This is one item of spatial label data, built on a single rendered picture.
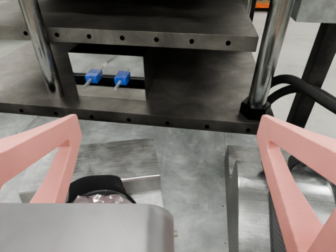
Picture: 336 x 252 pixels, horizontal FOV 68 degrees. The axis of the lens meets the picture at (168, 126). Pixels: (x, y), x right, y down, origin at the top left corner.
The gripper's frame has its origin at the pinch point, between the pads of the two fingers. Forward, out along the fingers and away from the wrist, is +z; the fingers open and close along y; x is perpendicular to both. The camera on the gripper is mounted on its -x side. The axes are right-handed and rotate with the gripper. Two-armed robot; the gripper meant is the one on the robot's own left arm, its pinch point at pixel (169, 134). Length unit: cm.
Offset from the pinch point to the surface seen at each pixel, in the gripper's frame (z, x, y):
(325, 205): 15.9, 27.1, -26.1
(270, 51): 60, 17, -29
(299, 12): 72, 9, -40
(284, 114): 181, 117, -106
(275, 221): 14.1, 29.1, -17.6
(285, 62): 299, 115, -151
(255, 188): 18.9, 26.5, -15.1
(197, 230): 18.9, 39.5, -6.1
